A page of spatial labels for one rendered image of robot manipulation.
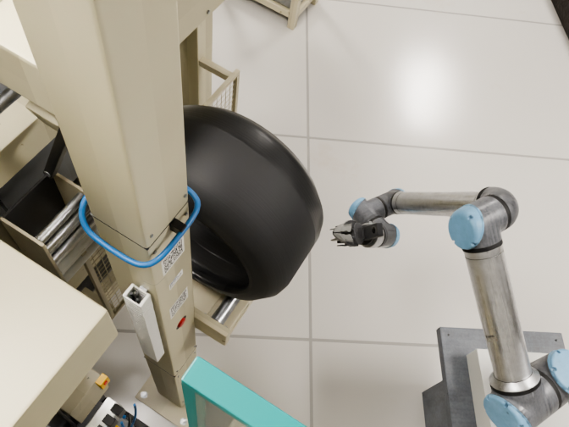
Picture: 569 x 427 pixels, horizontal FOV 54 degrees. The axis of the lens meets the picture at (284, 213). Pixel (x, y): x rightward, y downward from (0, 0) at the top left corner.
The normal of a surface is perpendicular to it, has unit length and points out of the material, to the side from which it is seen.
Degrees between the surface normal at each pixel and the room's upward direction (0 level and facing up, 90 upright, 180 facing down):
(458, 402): 0
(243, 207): 29
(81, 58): 90
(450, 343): 0
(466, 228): 81
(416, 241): 0
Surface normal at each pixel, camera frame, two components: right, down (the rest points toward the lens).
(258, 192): 0.50, -0.19
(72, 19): -0.51, 0.73
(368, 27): 0.12, -0.48
